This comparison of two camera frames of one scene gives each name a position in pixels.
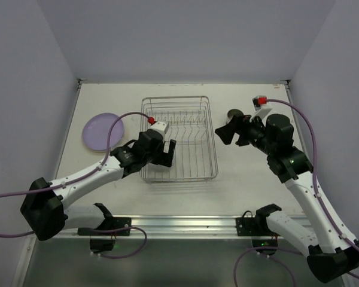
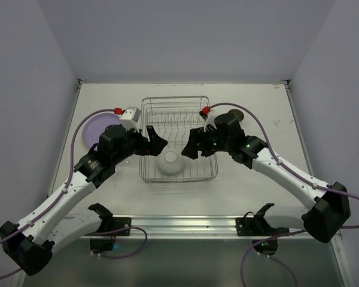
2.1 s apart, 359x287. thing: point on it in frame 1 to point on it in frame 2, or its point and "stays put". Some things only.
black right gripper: (239, 130) to (200, 144)
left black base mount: (103, 241) stays put
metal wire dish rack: (190, 126) stays put
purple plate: (96, 131) stays put
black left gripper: (160, 152) to (145, 144)
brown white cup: (231, 113) stays put
